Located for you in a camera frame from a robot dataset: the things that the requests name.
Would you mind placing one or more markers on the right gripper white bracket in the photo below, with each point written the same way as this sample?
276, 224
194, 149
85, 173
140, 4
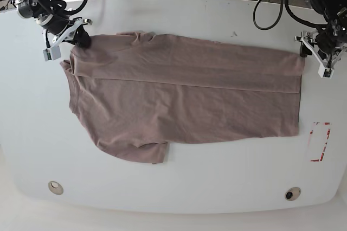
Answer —
58, 30

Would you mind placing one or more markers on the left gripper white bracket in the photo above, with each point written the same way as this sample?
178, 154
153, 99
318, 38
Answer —
327, 46

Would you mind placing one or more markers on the mauve pink T-shirt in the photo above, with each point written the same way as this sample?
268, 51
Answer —
135, 93

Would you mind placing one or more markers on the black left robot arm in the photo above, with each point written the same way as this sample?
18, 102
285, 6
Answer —
333, 12

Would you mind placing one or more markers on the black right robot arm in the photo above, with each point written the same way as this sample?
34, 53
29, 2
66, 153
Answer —
35, 8

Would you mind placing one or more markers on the red tape rectangle marking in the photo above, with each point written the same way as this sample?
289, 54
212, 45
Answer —
318, 140

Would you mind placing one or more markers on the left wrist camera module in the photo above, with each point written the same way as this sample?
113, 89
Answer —
325, 72

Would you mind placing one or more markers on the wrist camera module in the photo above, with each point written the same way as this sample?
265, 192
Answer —
325, 72
52, 53

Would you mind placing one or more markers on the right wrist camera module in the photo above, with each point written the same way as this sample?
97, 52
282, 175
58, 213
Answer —
52, 53

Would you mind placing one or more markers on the right table cable grommet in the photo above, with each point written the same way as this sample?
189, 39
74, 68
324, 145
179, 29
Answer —
292, 194

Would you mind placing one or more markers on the table cable grommet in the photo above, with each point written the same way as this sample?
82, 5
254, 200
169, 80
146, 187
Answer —
292, 194
55, 187

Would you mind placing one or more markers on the left table cable grommet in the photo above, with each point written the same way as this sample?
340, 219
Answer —
55, 187

